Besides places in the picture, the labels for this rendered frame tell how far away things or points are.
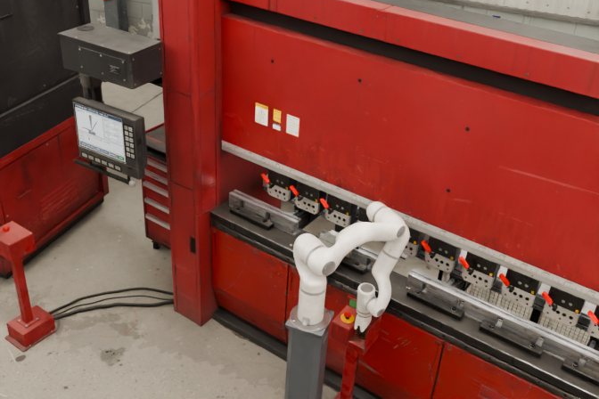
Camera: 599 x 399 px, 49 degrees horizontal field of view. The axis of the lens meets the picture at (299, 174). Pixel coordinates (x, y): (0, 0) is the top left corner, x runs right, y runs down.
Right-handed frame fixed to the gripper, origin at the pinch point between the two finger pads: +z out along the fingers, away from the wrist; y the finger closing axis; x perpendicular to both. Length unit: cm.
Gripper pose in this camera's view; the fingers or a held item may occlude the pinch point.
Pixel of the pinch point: (362, 332)
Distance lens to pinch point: 345.6
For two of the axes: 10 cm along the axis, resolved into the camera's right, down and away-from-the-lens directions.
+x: 8.3, 3.2, -4.6
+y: -5.6, 4.6, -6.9
